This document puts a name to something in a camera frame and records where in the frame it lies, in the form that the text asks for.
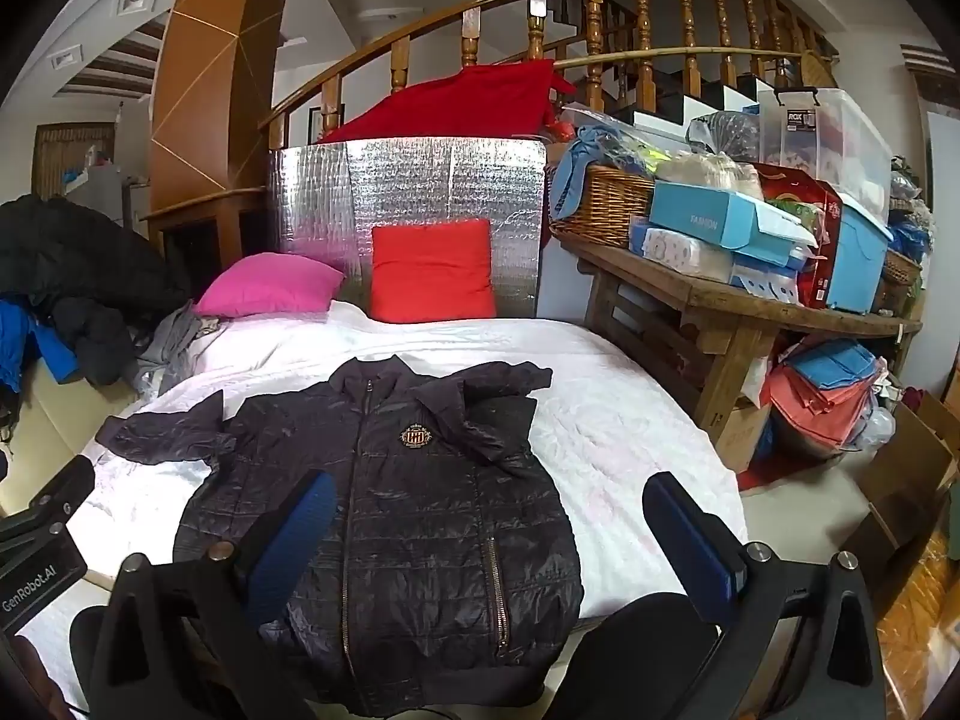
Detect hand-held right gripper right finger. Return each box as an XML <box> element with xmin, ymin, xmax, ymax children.
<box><xmin>643</xmin><ymin>471</ymin><xmax>901</xmax><ymax>720</ymax></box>

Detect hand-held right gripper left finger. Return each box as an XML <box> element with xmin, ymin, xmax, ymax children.
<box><xmin>90</xmin><ymin>469</ymin><xmax>338</xmax><ymax>720</ymax></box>

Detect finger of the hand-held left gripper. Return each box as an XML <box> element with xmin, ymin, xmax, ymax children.
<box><xmin>0</xmin><ymin>456</ymin><xmax>97</xmax><ymax>541</ymax></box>

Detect black quilted jacket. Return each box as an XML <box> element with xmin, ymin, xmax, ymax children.
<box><xmin>96</xmin><ymin>358</ymin><xmax>586</xmax><ymax>717</ymax></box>

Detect person's left forearm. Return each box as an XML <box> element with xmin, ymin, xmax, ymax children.
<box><xmin>0</xmin><ymin>634</ymin><xmax>76</xmax><ymax>720</ymax></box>

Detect small cardboard box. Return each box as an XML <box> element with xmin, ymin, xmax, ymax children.
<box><xmin>716</xmin><ymin>397</ymin><xmax>773</xmax><ymax>473</ymax></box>

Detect blue garment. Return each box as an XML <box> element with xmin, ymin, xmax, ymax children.
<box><xmin>0</xmin><ymin>296</ymin><xmax>83</xmax><ymax>391</ymax></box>

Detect grey garment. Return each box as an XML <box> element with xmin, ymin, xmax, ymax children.
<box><xmin>135</xmin><ymin>306</ymin><xmax>222</xmax><ymax>398</ymax></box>

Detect stack of folded cloths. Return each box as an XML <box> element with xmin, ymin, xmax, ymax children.
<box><xmin>765</xmin><ymin>337</ymin><xmax>901</xmax><ymax>458</ymax></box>

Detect large cardboard box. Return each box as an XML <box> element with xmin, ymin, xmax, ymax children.
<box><xmin>840</xmin><ymin>390</ymin><xmax>960</xmax><ymax>601</ymax></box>

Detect black coat pile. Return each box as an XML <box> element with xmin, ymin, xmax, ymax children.
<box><xmin>0</xmin><ymin>193</ymin><xmax>188</xmax><ymax>391</ymax></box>

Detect wooden bench table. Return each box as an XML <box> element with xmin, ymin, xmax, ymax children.
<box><xmin>551</xmin><ymin>229</ymin><xmax>923</xmax><ymax>470</ymax></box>

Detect pink pillow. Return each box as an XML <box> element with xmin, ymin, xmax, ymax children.
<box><xmin>193</xmin><ymin>253</ymin><xmax>346</xmax><ymax>318</ymax></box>

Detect white tissue pack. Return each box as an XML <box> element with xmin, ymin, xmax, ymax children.
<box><xmin>630</xmin><ymin>219</ymin><xmax>736</xmax><ymax>282</ymax></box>
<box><xmin>731</xmin><ymin>255</ymin><xmax>807</xmax><ymax>305</ymax></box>

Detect dark wooden counter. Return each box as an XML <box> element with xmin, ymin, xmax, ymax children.
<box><xmin>139</xmin><ymin>187</ymin><xmax>271</xmax><ymax>275</ymax></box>

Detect grey refrigerator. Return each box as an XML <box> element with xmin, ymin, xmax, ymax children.
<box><xmin>64</xmin><ymin>165</ymin><xmax>151</xmax><ymax>230</ymax></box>

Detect red cloth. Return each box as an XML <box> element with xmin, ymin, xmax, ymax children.
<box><xmin>370</xmin><ymin>219</ymin><xmax>498</xmax><ymax>323</ymax></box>
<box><xmin>315</xmin><ymin>58</ymin><xmax>578</xmax><ymax>145</ymax></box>

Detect red gift box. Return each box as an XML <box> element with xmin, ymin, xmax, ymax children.
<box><xmin>754</xmin><ymin>163</ymin><xmax>845</xmax><ymax>308</ymax></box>

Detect blue shoe box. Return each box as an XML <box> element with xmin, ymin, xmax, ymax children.
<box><xmin>649</xmin><ymin>180</ymin><xmax>818</xmax><ymax>267</ymax></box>

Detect blue plastic bin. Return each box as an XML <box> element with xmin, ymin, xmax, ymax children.
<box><xmin>825</xmin><ymin>195</ymin><xmax>897</xmax><ymax>314</ymax></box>

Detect bamboo blind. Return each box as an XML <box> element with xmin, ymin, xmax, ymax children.
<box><xmin>34</xmin><ymin>124</ymin><xmax>117</xmax><ymax>173</ymax></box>

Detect small dark wicker basket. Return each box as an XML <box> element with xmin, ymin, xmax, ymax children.
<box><xmin>874</xmin><ymin>247</ymin><xmax>923</xmax><ymax>316</ymax></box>

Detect clear bag of beige items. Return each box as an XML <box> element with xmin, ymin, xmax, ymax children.
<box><xmin>656</xmin><ymin>151</ymin><xmax>766</xmax><ymax>200</ymax></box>

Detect silver foil insulation board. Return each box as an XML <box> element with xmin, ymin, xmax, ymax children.
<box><xmin>268</xmin><ymin>133</ymin><xmax>547</xmax><ymax>318</ymax></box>

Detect blue cloth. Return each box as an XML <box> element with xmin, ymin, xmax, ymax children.
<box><xmin>551</xmin><ymin>126</ymin><xmax>638</xmax><ymax>222</ymax></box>

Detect dark patterned bag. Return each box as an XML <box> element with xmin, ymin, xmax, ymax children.
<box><xmin>686</xmin><ymin>111</ymin><xmax>762</xmax><ymax>162</ymax></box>

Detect clear plastic storage box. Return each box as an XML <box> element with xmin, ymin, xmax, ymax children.
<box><xmin>757</xmin><ymin>86</ymin><xmax>893</xmax><ymax>203</ymax></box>

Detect staircase steps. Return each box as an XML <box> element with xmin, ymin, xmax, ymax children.
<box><xmin>577</xmin><ymin>75</ymin><xmax>766</xmax><ymax>136</ymax></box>

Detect wooden arch column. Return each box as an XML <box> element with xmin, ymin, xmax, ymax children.
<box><xmin>146</xmin><ymin>0</ymin><xmax>301</xmax><ymax>263</ymax></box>

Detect woven bamboo tray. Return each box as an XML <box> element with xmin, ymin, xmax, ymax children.
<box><xmin>799</xmin><ymin>52</ymin><xmax>837</xmax><ymax>91</ymax></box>

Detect wooden stair railing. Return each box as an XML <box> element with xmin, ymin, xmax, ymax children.
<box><xmin>259</xmin><ymin>0</ymin><xmax>841</xmax><ymax>151</ymax></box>

